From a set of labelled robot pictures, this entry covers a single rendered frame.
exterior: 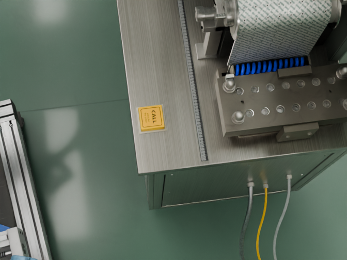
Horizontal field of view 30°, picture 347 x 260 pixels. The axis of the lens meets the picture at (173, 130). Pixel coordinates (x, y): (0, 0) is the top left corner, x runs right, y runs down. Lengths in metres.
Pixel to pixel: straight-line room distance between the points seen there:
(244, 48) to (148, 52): 0.36
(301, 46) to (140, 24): 0.52
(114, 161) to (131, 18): 0.94
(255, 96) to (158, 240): 1.11
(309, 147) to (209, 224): 0.94
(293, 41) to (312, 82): 0.16
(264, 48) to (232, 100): 0.17
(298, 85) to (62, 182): 1.31
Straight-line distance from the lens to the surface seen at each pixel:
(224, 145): 1.93
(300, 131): 1.86
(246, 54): 1.82
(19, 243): 2.04
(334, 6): 1.70
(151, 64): 1.99
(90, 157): 2.84
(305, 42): 1.81
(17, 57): 3.03
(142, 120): 1.91
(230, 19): 1.65
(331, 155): 2.10
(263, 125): 1.82
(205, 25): 1.79
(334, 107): 1.88
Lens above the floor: 2.76
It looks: 75 degrees down
